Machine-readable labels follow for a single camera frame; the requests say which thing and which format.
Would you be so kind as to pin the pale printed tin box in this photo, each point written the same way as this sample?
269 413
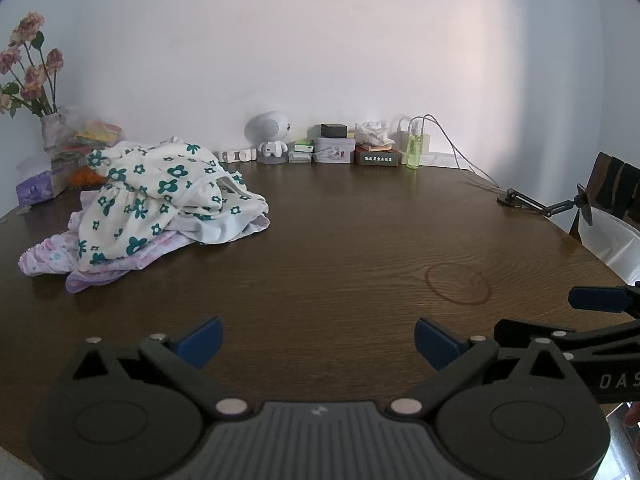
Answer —
335 152

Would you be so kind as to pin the crumpled white tissue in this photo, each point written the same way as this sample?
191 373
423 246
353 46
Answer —
372 132

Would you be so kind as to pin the white garment with teal flowers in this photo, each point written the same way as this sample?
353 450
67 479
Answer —
130 195

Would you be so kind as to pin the brown wooden chair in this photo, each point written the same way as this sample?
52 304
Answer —
615 175

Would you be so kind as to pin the white round-headed robot toy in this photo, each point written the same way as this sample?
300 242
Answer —
265 127

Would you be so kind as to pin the white power strip with chargers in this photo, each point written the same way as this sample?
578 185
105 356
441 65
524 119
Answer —
462 164

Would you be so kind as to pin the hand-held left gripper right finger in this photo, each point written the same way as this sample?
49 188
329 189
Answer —
435 344

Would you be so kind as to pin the white bag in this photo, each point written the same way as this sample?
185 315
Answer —
620 245

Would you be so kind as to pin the person's right hand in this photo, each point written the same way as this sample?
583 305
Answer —
634 414

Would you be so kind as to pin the purple tissue packet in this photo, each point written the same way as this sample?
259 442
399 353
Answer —
35 187

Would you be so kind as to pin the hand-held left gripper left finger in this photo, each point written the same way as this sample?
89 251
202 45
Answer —
200 344

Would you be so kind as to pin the lilac floral garment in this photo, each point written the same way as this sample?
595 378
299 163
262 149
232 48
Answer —
150 256

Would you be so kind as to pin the pale patterned vase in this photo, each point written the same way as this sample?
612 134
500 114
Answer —
52 132

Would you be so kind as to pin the stack of colourful snack packets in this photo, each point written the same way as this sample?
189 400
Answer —
95 135

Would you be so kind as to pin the orange packet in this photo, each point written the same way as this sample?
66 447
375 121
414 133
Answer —
85 177

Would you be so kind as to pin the white charger plug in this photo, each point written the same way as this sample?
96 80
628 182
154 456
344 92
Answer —
402 142

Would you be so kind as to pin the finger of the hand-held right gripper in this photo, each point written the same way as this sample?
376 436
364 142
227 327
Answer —
595 299
520 332

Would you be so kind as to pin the dried rose bouquet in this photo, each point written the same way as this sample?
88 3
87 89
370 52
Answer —
32 77

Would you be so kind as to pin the small black box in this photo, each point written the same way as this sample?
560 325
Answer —
334 130

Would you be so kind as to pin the green liquid bottle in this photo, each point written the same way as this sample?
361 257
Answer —
414 155

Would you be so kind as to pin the beige charger plug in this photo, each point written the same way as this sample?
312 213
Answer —
427 145

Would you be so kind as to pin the dark tissue box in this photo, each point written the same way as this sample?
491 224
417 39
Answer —
377 158

